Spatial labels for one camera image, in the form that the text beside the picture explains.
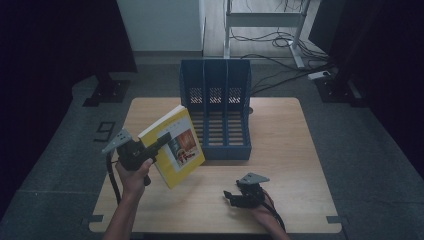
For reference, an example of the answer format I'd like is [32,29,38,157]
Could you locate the person's left hand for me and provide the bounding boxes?
[115,157,155,198]

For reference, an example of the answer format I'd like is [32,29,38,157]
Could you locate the dark curtain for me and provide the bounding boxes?
[308,0,424,181]
[0,0,138,214]

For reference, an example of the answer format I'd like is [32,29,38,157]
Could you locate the person's right hand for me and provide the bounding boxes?
[249,199,278,222]

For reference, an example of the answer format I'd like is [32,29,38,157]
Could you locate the yellow book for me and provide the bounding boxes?
[137,104,206,190]

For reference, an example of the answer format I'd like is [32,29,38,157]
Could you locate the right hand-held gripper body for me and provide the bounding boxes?
[235,172,271,209]

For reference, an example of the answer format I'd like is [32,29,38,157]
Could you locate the black floor cables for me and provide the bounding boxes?
[229,0,334,96]

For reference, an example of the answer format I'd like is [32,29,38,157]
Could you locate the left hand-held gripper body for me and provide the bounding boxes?
[101,128,160,172]

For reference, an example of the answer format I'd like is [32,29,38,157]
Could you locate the white power strip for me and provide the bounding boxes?
[306,70,332,81]

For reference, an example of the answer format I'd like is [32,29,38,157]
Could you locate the white cabinet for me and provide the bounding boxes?
[116,0,206,53]

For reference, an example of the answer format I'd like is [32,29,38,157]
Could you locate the black stand base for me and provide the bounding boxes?
[82,71,132,108]
[314,73,364,105]

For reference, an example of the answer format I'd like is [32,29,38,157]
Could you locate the blue file rack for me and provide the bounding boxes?
[179,58,253,161]

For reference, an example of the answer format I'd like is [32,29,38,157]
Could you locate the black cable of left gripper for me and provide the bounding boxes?
[105,153,122,206]

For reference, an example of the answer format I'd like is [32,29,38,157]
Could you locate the white desk frame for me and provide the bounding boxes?
[223,0,313,70]

